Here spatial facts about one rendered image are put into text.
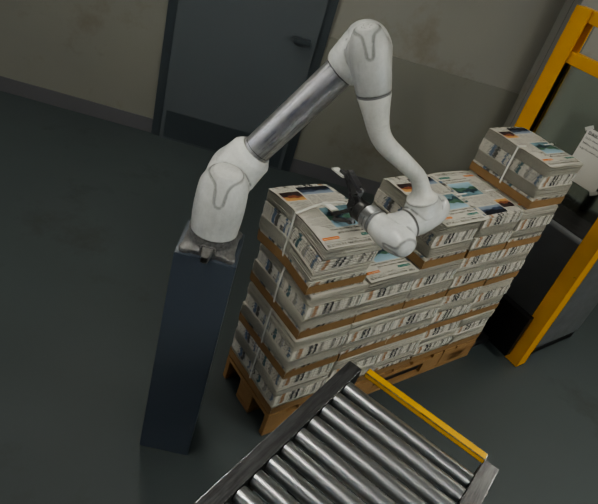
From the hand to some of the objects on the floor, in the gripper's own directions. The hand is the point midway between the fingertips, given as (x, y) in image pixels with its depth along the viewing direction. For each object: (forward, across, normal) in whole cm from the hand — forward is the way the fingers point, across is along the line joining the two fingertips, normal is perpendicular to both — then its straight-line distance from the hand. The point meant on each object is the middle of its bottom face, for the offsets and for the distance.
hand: (331, 186), depth 206 cm
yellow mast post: (-27, +118, +164) cm, 204 cm away
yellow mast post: (+39, +114, +164) cm, 203 cm away
